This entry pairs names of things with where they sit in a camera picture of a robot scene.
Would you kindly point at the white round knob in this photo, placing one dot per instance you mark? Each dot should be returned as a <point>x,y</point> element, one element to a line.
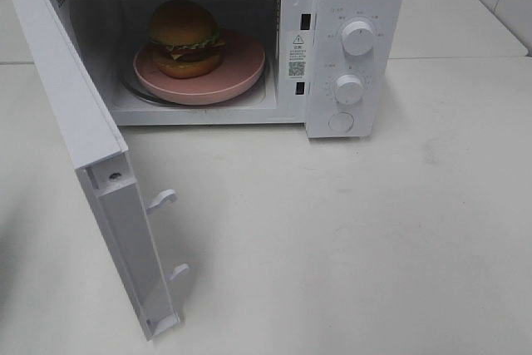
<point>358,36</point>
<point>348,90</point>

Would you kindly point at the pink round plate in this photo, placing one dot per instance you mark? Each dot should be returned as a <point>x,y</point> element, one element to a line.
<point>242,63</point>

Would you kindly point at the lower white round knob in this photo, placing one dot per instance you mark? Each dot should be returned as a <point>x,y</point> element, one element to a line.
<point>348,90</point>

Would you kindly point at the upper white round knob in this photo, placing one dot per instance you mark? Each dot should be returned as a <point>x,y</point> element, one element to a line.
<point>358,36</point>

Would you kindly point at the burger with lettuce and cheese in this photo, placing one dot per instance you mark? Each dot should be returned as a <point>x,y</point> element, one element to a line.
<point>185,39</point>

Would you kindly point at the round white door button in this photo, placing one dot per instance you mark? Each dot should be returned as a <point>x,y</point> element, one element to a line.
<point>341,122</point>

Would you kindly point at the white microwave oven body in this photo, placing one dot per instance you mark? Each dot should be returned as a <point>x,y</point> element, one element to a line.
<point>301,38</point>

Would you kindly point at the white microwave door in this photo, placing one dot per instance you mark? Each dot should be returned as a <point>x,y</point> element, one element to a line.
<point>100,159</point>

